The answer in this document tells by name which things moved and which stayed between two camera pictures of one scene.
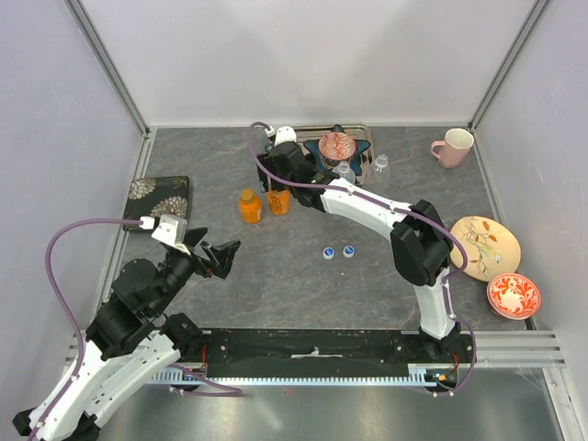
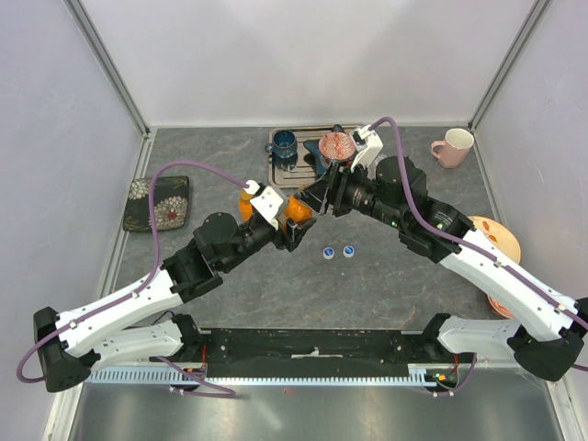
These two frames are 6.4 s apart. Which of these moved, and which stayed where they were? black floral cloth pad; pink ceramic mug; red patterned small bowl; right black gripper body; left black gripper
Moved: left black gripper; right black gripper body
Stayed: pink ceramic mug; black floral cloth pad; red patterned small bowl
